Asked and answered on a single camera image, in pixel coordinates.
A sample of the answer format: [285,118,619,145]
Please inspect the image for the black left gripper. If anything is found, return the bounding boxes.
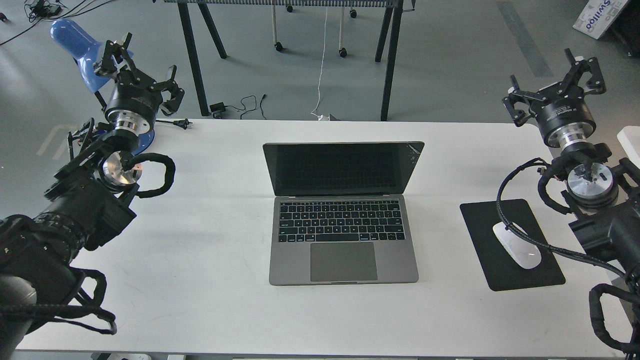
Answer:
[93,32,185,137]

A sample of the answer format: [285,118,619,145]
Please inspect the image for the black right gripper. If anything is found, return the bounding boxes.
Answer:
[502,48,607,148]

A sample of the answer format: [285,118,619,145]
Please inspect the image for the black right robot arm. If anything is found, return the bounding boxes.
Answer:
[495,48,640,360]

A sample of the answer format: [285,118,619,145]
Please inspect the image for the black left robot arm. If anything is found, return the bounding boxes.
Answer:
[0,33,185,360]

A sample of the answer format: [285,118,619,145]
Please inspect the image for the blue plastic chair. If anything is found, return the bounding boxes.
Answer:
[50,19,154,155]

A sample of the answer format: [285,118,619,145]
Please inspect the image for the cardboard box with blue print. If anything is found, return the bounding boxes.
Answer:
[573,0,630,40]

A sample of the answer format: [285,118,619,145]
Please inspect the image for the white computer mouse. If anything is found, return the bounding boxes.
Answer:
[492,222,542,270]

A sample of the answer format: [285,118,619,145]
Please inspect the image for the black-legged background table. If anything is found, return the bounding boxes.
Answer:
[155,0,417,122]

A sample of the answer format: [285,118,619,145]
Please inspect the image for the black mouse pad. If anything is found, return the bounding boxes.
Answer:
[459,199,566,292]

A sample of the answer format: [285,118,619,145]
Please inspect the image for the white rolling rack legs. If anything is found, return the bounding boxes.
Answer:
[267,0,358,59]

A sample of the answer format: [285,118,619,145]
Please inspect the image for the grey open laptop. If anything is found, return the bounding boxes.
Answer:
[262,141,425,286]

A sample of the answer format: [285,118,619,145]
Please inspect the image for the black power plug cord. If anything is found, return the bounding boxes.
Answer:
[155,117,194,131]

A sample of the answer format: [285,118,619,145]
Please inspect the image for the black power adapter cable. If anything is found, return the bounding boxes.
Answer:
[209,93,268,121]

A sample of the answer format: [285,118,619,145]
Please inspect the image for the black cables on floor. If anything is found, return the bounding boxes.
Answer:
[0,0,118,47]

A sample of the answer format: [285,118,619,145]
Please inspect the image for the white hanging cable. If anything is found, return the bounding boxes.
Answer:
[310,6,332,122]

